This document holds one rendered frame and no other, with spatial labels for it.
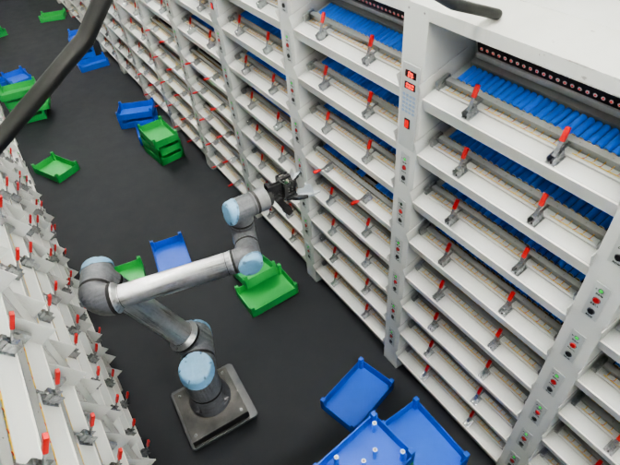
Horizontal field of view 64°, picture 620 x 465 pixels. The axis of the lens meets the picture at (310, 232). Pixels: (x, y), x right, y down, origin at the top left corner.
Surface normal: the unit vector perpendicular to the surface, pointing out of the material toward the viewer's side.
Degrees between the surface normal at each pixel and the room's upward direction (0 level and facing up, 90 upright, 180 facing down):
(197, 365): 5
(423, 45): 90
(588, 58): 0
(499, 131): 18
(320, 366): 0
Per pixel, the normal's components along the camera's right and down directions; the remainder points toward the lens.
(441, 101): -0.32, -0.56
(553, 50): -0.07, -0.72
